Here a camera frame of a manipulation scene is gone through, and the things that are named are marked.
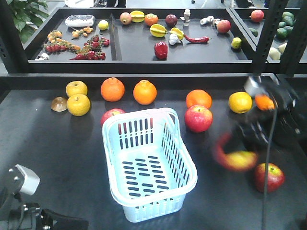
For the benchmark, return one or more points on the orange with nub centre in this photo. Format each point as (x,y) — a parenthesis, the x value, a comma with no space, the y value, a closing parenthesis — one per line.
(144,92)

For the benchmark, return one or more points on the yellow round citrus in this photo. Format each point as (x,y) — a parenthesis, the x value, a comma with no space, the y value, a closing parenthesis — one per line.
(76,87)
(78,104)

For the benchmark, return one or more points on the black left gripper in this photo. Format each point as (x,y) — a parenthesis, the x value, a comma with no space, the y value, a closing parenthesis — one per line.
(30,216)

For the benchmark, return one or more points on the white electronic scale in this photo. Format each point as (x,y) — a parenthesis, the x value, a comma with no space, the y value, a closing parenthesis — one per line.
(80,20)

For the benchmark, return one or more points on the red apple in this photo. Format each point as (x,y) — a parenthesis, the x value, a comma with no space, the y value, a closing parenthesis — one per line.
(275,177)
(238,161)
(198,118)
(110,113)

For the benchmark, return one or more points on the white garlic bulb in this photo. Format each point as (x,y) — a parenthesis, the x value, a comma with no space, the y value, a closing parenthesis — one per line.
(174,39)

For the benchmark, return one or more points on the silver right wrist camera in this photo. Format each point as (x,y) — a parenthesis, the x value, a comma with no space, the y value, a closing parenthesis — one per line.
(253,87)

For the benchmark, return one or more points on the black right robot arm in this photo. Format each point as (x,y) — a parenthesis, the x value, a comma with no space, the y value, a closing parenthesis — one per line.
(287,122)

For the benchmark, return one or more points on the orange with nub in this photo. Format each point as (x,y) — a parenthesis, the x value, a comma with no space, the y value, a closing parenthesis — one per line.
(112,89)
(144,92)
(264,102)

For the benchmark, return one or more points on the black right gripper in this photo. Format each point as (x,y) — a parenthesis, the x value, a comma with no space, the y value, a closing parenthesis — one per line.
(255,127)

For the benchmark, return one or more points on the black fruit display stand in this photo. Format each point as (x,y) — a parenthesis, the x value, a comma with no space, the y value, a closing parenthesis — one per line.
(67,152)

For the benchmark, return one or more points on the red bell pepper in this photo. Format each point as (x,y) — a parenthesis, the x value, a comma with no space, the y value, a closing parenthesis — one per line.
(161,50)

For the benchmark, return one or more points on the large orange back left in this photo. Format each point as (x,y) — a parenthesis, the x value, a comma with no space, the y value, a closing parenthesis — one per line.
(198,97)

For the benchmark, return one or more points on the red chili pepper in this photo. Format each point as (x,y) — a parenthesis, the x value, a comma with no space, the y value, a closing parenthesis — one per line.
(199,40)

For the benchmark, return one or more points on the green potted plant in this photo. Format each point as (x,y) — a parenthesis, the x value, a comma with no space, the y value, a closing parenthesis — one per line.
(27,16)

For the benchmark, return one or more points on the light blue plastic basket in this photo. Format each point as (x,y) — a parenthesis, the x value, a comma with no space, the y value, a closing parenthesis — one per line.
(150,170)

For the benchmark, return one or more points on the orange with nub left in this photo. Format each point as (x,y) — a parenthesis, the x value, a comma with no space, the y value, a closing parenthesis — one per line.
(112,89)

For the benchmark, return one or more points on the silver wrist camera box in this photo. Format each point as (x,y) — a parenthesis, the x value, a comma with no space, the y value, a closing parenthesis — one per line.
(21,179)

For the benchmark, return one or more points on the red apple beside basket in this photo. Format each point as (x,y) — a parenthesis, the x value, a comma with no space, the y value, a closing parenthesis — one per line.
(110,113)

